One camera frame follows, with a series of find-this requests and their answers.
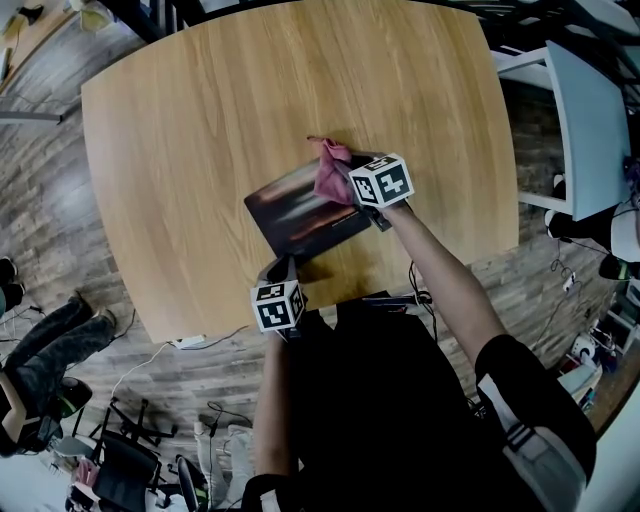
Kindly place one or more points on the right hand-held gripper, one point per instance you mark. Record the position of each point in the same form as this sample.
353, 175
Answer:
382, 182

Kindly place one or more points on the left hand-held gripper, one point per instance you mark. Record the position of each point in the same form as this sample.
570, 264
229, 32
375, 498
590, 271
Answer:
277, 310

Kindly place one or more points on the pink cloth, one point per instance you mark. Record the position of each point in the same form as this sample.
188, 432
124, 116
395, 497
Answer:
330, 175

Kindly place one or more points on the dark printed mouse pad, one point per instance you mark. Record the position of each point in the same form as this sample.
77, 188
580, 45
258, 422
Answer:
295, 215

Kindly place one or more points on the person's left forearm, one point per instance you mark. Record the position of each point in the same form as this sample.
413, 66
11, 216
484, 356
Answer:
275, 410

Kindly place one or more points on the person's right forearm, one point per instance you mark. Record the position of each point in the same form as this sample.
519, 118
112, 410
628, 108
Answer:
445, 285

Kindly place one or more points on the white power strip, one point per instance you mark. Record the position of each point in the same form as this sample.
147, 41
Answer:
570, 281
190, 341

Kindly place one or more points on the black waist device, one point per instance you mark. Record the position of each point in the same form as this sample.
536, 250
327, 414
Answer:
390, 301

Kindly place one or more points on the person's black clothing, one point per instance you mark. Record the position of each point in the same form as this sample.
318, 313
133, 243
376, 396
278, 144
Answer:
375, 400

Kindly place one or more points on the wooden table with white legs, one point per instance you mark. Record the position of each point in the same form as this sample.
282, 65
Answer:
200, 125

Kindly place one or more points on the light blue table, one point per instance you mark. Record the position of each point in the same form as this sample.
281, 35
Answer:
590, 130

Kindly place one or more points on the black office chair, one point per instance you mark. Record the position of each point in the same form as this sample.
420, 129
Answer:
125, 465

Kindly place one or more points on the white round device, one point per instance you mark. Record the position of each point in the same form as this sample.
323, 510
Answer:
582, 346

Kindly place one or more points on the black desk lamp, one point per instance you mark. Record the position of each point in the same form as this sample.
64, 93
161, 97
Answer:
34, 15

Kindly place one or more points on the wooden desk with white frame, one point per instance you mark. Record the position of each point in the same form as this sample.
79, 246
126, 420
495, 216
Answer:
35, 45

